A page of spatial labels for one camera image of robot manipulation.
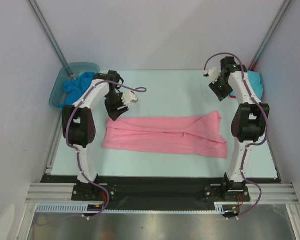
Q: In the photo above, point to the left aluminium corner post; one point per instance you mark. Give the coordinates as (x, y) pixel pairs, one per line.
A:
(34, 6)

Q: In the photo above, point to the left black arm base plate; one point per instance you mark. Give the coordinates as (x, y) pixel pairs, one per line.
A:
(87, 192)

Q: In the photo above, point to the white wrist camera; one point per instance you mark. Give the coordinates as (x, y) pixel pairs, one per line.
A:
(129, 97)
(213, 73)

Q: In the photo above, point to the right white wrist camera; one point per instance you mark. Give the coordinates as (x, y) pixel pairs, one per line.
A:
(213, 73)

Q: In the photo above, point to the crumpled blue t shirt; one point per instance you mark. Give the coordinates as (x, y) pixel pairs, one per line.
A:
(75, 89)

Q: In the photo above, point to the pink t shirt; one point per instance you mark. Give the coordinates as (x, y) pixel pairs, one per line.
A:
(199, 135)

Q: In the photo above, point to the slotted cable duct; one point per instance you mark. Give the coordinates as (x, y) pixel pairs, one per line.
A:
(93, 208)

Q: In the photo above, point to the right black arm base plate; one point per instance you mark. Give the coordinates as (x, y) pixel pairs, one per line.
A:
(218, 193)

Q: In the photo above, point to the right aluminium corner post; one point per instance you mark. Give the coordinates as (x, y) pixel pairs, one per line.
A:
(270, 33)

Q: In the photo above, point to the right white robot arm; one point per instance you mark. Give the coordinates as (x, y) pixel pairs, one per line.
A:
(250, 124)

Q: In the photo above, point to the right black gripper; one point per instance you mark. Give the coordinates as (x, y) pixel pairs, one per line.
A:
(220, 92)

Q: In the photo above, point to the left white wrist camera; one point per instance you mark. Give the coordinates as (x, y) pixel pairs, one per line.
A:
(129, 97)

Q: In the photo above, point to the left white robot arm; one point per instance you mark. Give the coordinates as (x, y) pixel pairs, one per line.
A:
(78, 125)

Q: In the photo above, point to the aluminium corner post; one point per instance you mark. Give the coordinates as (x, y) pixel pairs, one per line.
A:
(34, 6)
(270, 33)

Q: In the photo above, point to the aluminium front rail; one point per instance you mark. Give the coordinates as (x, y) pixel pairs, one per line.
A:
(62, 192)

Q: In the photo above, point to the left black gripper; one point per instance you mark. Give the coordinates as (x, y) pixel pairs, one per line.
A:
(113, 111)

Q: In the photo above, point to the translucent blue plastic bin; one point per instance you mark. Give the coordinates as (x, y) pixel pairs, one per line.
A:
(69, 72)

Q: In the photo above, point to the folded light blue t shirt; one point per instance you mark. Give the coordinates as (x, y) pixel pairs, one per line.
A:
(256, 83)

